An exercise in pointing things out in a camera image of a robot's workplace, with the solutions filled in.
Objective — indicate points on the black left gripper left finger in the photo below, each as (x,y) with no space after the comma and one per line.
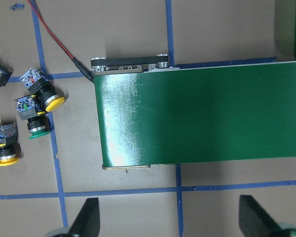
(87,222)

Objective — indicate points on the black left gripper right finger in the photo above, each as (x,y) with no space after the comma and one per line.
(253,220)

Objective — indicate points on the yellow push button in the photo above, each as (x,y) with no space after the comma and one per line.
(8,138)
(37,83)

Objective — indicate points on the green conveyor belt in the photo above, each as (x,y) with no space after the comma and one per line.
(197,115)

